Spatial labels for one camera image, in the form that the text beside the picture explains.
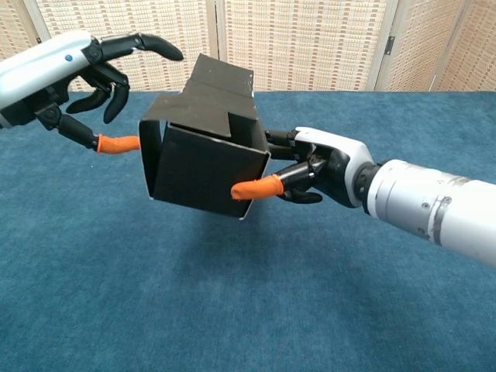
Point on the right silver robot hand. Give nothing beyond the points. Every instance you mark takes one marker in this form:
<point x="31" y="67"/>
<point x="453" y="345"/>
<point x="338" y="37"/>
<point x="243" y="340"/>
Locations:
<point x="341" y="155"/>

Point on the blue felt table mat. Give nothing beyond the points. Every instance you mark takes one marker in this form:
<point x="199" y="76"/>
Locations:
<point x="116" y="290"/>

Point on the woven bamboo folding screen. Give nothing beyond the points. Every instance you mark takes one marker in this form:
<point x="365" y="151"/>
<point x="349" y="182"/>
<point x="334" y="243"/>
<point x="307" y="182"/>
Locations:
<point x="310" y="38"/>

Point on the black cardboard box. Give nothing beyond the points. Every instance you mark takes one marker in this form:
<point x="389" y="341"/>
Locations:
<point x="205" y="174"/>

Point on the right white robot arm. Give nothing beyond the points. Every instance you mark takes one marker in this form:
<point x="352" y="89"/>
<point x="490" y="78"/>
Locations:
<point x="426" y="201"/>

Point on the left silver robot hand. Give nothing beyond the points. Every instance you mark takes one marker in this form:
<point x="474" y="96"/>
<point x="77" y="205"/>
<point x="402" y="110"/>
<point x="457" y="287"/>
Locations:
<point x="38" y="73"/>

